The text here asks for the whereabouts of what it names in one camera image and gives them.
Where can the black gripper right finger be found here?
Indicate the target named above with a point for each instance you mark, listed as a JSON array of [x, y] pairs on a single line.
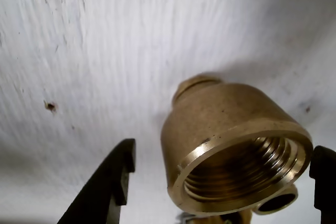
[[326, 182]]

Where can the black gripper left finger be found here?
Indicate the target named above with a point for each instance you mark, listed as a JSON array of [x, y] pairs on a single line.
[[105, 182]]

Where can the small brass threaded nipple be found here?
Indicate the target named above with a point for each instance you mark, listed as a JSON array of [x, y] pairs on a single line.
[[293, 192]]

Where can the white painted plywood board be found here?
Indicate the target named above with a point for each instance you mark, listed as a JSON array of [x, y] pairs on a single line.
[[105, 51]]

